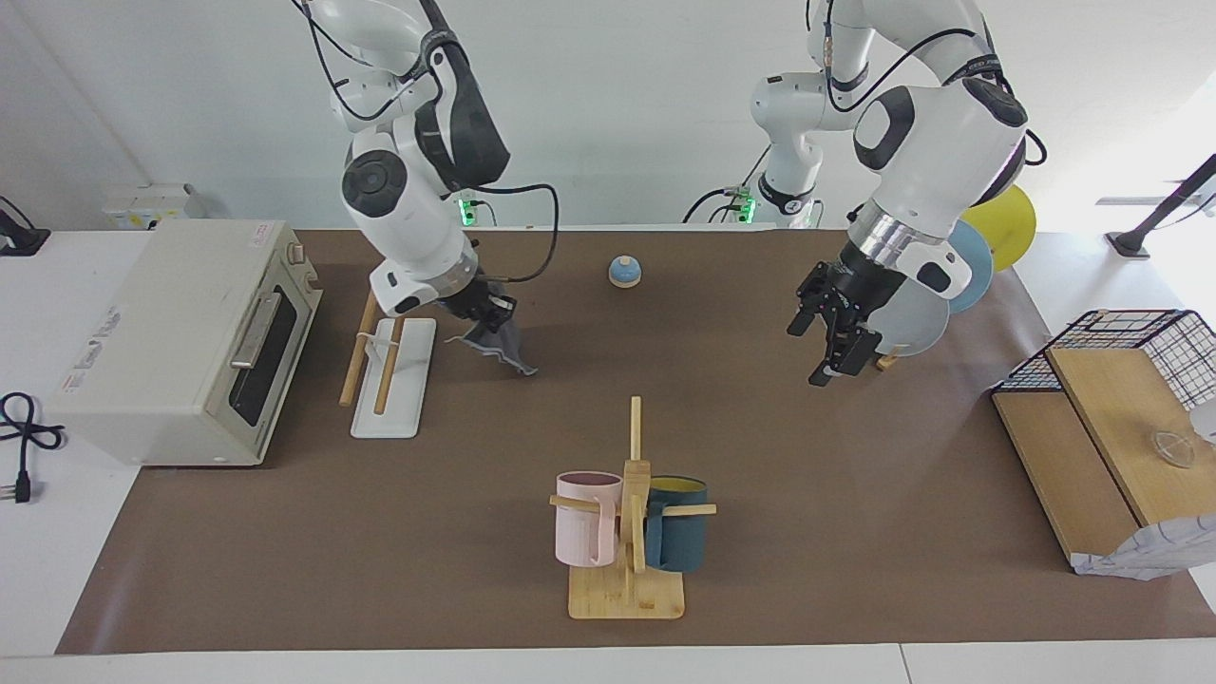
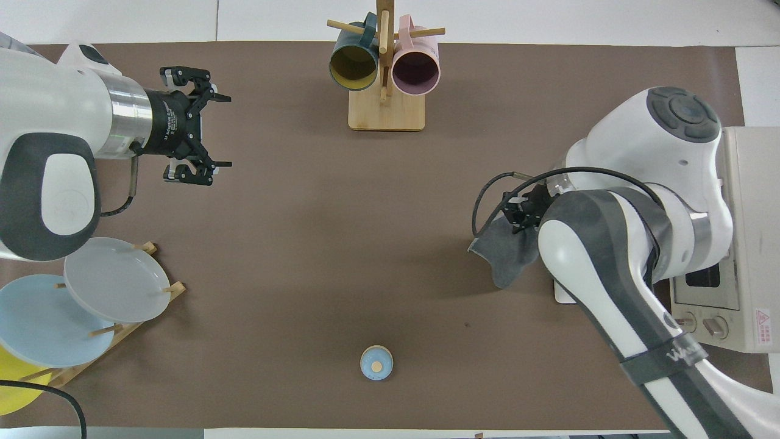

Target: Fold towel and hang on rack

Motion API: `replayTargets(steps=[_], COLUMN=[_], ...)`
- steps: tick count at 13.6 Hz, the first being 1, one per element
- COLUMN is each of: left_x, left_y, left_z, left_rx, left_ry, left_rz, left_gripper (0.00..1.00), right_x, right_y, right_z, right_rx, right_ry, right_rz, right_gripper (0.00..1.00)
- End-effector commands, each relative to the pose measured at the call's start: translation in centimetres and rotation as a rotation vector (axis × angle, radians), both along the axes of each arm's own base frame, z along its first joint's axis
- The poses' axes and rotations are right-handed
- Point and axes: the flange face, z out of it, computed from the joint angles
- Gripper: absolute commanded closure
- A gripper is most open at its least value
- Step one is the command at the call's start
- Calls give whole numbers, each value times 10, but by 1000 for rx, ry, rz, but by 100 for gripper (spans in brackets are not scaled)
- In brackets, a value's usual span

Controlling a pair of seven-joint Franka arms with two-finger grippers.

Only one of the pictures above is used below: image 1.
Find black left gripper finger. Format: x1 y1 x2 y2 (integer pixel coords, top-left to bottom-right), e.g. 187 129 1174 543
787 264 837 338
809 323 880 388

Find purple and grey towel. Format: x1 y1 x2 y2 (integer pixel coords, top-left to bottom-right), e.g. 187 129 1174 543
446 318 539 378

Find white towel rack wooden bars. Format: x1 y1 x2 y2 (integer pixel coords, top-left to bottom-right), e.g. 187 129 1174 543
339 290 438 440

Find grey plate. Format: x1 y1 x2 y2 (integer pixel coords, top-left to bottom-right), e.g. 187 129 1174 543
874 275 951 357

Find light blue plate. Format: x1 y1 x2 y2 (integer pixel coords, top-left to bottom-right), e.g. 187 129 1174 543
945 220 995 314

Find brown table mat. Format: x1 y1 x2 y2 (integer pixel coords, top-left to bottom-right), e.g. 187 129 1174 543
55 228 1216 655

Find yellow plate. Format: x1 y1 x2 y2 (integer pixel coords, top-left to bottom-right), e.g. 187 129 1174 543
969 183 1037 272

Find pink mug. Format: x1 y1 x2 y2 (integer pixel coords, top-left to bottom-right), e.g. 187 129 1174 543
555 471 624 568

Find dark teal mug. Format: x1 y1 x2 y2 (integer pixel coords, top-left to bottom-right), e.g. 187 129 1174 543
643 476 710 573

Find wooden shelf unit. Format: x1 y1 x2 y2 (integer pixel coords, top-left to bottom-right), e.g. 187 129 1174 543
991 347 1216 571

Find beige toaster oven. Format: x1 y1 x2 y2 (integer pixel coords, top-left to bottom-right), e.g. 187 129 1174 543
49 220 324 467

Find wooden mug tree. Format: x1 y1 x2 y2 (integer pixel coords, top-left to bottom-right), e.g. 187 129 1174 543
549 396 718 620

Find black stand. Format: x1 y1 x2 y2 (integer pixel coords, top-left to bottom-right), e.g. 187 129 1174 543
1107 155 1216 259

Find white power strip box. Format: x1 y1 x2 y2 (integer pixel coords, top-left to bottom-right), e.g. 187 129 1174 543
103 183 205 231

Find clear glass lid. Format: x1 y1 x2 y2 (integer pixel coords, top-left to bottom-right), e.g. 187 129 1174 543
1149 427 1196 468

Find white patterned cover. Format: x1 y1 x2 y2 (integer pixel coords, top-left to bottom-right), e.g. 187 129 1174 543
1072 513 1216 580

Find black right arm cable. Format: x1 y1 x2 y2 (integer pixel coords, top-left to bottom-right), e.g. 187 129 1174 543
294 0 561 286

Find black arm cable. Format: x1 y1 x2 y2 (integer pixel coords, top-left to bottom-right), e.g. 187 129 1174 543
807 0 1046 167
294 0 561 286

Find black left base cable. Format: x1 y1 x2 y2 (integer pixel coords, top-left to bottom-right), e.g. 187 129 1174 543
682 142 772 226

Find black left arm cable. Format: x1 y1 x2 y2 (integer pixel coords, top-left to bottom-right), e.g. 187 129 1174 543
807 0 1046 167

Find black wire basket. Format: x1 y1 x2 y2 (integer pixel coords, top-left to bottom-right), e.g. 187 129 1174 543
991 309 1216 411

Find black clamp mount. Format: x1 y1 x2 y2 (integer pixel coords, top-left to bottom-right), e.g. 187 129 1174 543
0 197 50 257

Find black power cord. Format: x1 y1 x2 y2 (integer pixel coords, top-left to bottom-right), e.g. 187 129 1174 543
0 392 66 504

